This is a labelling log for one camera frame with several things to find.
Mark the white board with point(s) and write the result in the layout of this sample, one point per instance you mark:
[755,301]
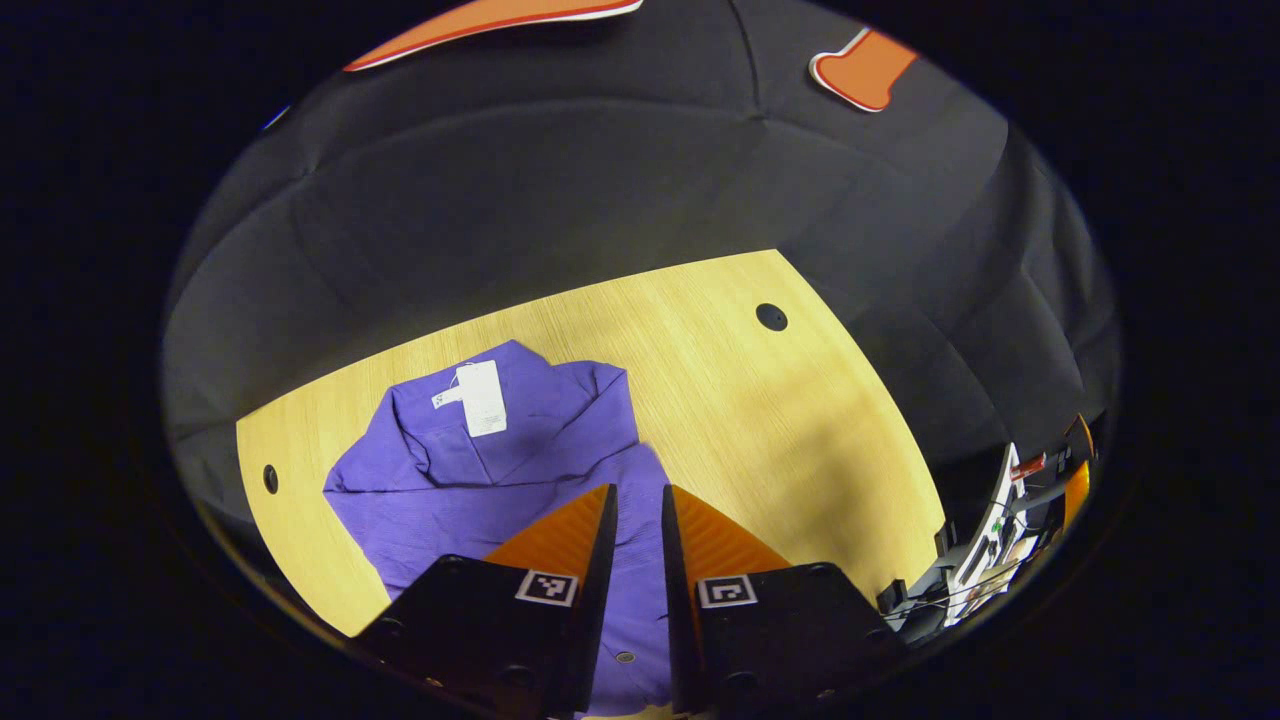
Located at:
[1003,490]

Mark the purple ribbed shirt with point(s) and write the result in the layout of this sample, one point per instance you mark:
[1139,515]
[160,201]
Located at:
[560,440]

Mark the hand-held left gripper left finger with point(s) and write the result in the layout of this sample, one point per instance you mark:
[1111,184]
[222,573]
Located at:
[595,600]

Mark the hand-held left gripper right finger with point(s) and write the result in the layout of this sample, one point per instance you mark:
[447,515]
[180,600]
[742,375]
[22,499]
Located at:
[680,620]

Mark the red tag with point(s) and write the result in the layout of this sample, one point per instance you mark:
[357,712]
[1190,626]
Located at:
[1030,466]

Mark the grey pipe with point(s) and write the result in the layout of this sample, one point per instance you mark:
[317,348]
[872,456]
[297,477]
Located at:
[1040,495]

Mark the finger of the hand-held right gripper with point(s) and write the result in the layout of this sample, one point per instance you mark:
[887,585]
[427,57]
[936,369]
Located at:
[1076,497]

